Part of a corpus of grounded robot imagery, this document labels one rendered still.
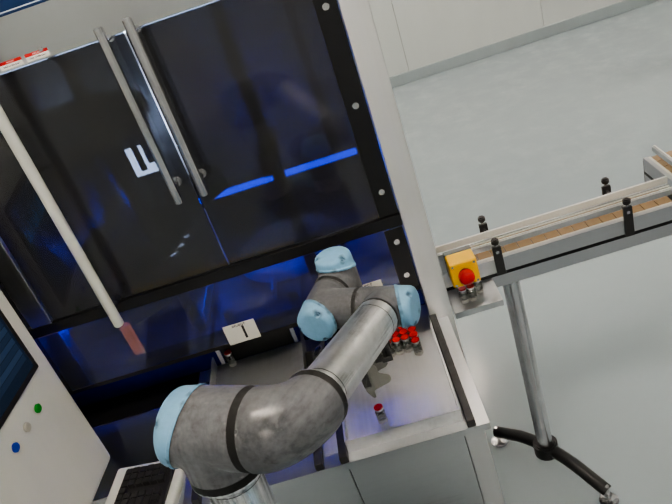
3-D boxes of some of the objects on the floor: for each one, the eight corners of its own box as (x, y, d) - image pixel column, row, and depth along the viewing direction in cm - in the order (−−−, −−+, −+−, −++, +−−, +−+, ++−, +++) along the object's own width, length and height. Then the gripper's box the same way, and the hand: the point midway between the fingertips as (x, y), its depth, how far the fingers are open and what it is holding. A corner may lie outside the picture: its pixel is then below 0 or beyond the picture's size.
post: (487, 514, 233) (276, -207, 131) (504, 509, 233) (306, -219, 130) (492, 530, 228) (276, -210, 125) (510, 525, 227) (308, -222, 124)
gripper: (380, 323, 139) (406, 400, 150) (373, 293, 148) (398, 368, 159) (339, 335, 140) (367, 411, 150) (334, 305, 149) (362, 379, 159)
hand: (369, 388), depth 154 cm, fingers closed
